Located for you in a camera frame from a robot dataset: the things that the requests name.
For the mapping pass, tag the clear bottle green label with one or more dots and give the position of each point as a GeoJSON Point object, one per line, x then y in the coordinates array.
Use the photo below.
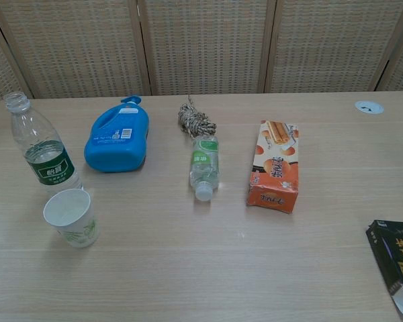
{"type": "Point", "coordinates": [53, 171]}

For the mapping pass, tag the small capped clear bottle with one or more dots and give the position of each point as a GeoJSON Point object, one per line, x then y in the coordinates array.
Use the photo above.
{"type": "Point", "coordinates": [204, 161]}

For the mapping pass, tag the blue detergent jug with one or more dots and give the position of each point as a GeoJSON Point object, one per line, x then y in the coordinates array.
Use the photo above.
{"type": "Point", "coordinates": [115, 151]}

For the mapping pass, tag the small white paper cup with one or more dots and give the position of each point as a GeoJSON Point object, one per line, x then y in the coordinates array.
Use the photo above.
{"type": "Point", "coordinates": [67, 208]}

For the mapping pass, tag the orange biscuit box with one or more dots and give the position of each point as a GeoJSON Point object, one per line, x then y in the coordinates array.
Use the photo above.
{"type": "Point", "coordinates": [275, 174]}

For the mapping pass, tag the woven bamboo folding screen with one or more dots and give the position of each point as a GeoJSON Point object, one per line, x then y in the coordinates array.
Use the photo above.
{"type": "Point", "coordinates": [205, 43]}

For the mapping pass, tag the white round table grommet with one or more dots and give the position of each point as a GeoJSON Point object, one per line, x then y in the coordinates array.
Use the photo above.
{"type": "Point", "coordinates": [369, 107]}

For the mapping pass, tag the black carton box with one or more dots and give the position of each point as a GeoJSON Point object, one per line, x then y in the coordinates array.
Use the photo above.
{"type": "Point", "coordinates": [398, 255]}

